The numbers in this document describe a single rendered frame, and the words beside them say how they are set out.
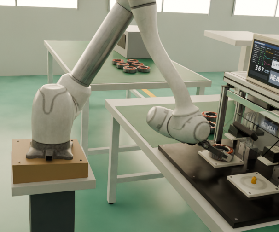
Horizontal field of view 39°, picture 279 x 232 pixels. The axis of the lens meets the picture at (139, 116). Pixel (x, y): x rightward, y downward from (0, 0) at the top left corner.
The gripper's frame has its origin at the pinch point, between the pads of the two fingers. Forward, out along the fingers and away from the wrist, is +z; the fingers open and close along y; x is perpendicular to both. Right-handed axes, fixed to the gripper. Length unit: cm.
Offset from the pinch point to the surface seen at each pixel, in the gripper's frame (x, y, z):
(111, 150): -44, -89, 0
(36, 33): -30, -448, -14
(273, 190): 0.3, 31.1, 4.9
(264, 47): 47.6, 0.5, -11.7
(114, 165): -53, -89, 8
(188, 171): -12.8, 8.0, -15.8
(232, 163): -1.1, 7.2, 2.5
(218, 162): -3.9, 5.5, -2.5
